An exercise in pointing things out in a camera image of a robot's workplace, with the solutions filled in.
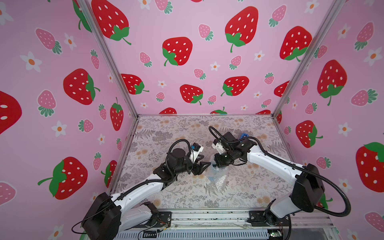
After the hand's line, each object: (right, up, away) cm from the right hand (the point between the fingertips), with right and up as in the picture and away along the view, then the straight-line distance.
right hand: (211, 166), depth 79 cm
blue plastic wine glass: (+1, -1, -4) cm, 4 cm away
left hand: (-2, +4, -3) cm, 6 cm away
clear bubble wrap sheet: (+4, -6, +4) cm, 8 cm away
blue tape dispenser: (+25, +16, +25) cm, 39 cm away
